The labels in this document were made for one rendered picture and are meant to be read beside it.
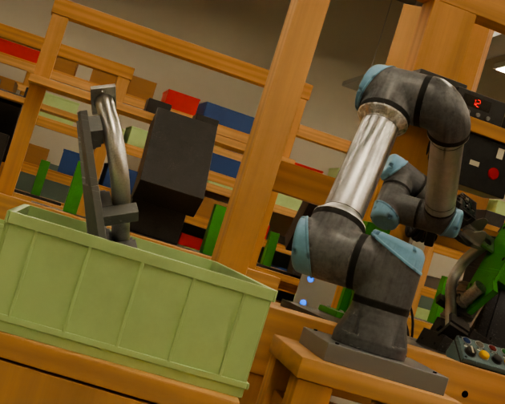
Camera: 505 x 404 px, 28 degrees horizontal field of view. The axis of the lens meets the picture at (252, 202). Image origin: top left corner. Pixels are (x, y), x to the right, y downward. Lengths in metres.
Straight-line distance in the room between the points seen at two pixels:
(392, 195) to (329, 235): 0.55
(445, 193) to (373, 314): 0.53
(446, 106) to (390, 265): 0.42
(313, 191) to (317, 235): 0.92
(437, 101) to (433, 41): 0.80
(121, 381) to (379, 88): 1.00
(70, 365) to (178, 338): 0.16
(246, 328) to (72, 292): 0.26
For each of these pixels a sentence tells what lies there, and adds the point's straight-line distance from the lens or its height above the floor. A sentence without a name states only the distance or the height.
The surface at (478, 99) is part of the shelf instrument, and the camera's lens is 2.92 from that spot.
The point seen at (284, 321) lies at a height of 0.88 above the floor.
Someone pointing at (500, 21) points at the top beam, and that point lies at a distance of 3.08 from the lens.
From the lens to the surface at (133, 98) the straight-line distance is 9.33.
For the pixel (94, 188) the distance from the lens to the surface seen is 1.56.
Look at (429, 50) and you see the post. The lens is 2.97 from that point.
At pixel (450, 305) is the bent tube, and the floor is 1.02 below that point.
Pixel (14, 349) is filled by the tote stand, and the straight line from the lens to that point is 1.50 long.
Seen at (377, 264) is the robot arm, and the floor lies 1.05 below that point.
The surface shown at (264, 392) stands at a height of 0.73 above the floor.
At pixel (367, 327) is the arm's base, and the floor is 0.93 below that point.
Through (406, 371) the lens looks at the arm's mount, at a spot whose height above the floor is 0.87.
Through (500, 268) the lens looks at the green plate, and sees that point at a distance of 2.64.
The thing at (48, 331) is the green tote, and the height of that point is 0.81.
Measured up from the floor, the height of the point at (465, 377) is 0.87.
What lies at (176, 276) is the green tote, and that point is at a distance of 1.50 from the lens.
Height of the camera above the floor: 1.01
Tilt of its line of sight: 2 degrees up
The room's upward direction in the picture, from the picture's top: 17 degrees clockwise
